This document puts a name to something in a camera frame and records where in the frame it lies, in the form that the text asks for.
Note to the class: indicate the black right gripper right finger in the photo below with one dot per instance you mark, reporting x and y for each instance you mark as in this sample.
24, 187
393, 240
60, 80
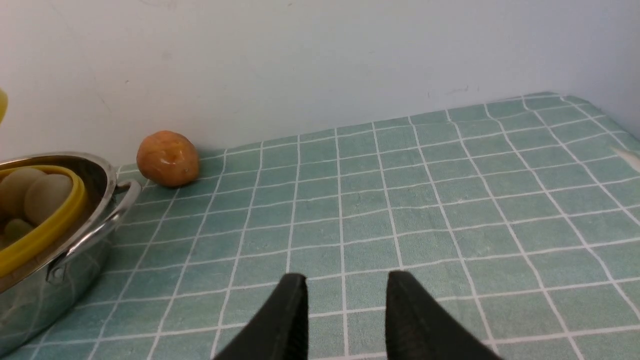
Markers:
418, 328

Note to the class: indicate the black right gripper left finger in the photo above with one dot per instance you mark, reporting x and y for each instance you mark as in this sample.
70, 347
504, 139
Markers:
280, 328

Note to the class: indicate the stainless steel pot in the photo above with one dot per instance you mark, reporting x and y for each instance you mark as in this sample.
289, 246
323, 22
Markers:
70, 270

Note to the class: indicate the green checkered tablecloth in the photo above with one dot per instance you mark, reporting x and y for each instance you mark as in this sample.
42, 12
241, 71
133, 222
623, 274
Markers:
519, 217

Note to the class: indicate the brown potato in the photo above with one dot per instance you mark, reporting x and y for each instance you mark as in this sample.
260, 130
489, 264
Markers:
168, 159

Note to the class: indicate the white steamed bun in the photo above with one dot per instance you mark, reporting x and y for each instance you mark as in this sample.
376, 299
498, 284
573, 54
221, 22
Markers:
13, 190
45, 195

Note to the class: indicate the pale green dumpling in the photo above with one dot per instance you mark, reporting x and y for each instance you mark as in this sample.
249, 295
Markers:
14, 230

